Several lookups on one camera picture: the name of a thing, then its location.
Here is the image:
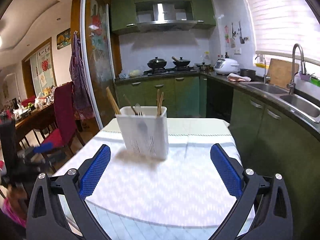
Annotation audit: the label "light bamboo chopstick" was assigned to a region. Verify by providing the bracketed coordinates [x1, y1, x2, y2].
[106, 88, 118, 116]
[156, 89, 160, 116]

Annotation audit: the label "curved bamboo chopstick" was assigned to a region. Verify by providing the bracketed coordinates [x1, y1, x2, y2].
[123, 94, 138, 115]

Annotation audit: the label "white plastic utensil holder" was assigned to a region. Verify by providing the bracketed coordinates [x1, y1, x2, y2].
[116, 106, 169, 160]

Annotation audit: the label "brown wooden chopstick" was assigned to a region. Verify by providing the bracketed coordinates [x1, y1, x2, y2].
[158, 92, 164, 116]

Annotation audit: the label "steel kitchen faucet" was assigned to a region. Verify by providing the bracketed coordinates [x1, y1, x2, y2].
[287, 43, 306, 95]

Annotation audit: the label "left hand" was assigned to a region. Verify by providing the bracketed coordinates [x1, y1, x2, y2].
[7, 185, 27, 206]

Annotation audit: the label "cluttered dining table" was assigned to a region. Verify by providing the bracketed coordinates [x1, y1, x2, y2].
[0, 84, 57, 140]

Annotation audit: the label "red wooden chair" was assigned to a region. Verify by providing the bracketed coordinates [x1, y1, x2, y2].
[40, 82, 85, 158]

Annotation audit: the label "green lower cabinets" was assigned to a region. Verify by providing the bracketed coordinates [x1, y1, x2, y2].
[115, 73, 319, 239]

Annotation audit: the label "green cabinets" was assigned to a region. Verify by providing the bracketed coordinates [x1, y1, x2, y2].
[115, 73, 319, 239]
[111, 0, 216, 35]

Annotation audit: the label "patterned white tablecloth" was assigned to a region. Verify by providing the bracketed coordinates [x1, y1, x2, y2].
[57, 118, 240, 228]

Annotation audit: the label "purple hanging apron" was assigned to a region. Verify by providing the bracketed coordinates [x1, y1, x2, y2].
[69, 31, 95, 120]

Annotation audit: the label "steel sink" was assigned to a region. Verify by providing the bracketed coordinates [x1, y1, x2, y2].
[246, 82, 319, 125]

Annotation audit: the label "metal fork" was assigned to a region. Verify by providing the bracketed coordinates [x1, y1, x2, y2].
[138, 115, 148, 134]

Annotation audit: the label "clear plastic spoon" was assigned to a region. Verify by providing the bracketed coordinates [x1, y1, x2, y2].
[135, 103, 143, 116]

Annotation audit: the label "pink white cloth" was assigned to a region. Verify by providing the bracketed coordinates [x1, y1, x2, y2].
[227, 73, 252, 82]

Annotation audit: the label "black bowl on counter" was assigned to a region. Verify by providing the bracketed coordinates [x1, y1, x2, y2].
[240, 68, 256, 81]

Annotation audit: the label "glass sliding door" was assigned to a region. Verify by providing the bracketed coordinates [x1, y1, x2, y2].
[80, 0, 117, 129]

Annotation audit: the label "wooden cutting board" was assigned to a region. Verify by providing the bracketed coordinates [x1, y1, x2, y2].
[267, 59, 299, 90]

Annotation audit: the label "white rice cooker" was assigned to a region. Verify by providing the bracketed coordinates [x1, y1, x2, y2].
[214, 58, 239, 75]

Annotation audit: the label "small black pot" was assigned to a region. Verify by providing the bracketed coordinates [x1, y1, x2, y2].
[195, 62, 211, 72]

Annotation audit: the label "gas stove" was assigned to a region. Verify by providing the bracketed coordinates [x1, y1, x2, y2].
[143, 66, 197, 76]

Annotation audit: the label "black wok with lid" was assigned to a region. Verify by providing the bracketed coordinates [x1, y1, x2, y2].
[147, 57, 167, 69]

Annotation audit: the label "green upper cabinets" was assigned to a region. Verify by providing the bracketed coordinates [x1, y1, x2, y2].
[111, 0, 216, 35]

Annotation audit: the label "white window blind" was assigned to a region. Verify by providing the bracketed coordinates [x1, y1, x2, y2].
[246, 0, 319, 64]

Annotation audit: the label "steel range hood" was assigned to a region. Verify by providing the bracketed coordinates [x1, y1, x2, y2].
[136, 0, 197, 33]

